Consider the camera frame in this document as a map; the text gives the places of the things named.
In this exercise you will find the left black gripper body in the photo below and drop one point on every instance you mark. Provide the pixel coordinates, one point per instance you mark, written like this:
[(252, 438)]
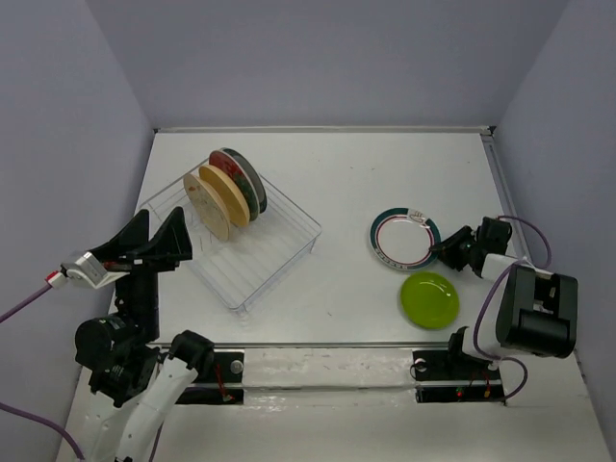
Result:
[(144, 260)]

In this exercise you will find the beige patterned plate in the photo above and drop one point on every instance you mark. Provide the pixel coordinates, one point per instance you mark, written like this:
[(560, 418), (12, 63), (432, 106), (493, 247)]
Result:
[(208, 205)]

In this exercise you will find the lime green plate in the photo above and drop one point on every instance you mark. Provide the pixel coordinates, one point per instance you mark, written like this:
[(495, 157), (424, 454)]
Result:
[(429, 300)]

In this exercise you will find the green red striped plate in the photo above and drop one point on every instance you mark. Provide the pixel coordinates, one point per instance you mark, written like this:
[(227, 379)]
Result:
[(401, 239)]

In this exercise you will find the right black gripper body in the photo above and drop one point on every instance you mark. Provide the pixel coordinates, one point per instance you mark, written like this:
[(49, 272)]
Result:
[(471, 249)]

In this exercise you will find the yellow plate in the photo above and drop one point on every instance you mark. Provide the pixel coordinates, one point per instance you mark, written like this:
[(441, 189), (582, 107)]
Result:
[(229, 192)]

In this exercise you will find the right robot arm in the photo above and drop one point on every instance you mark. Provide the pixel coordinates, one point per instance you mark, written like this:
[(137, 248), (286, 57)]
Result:
[(528, 310)]

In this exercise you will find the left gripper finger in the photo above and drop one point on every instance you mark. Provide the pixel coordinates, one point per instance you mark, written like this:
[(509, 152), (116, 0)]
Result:
[(170, 246), (134, 234)]

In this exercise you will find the clear wire dish rack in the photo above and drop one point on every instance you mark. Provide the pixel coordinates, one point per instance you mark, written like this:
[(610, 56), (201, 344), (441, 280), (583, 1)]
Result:
[(255, 258)]

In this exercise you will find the red teal flower plate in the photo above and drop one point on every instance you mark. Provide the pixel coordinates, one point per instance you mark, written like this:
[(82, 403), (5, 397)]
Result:
[(226, 163)]

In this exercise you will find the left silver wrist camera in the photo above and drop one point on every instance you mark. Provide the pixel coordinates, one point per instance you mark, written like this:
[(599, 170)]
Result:
[(86, 271)]

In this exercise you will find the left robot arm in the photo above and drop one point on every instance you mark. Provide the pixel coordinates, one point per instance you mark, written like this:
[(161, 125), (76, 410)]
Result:
[(132, 387)]

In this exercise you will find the green rim lettered plate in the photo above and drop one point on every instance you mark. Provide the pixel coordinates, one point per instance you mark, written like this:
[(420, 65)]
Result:
[(253, 176)]

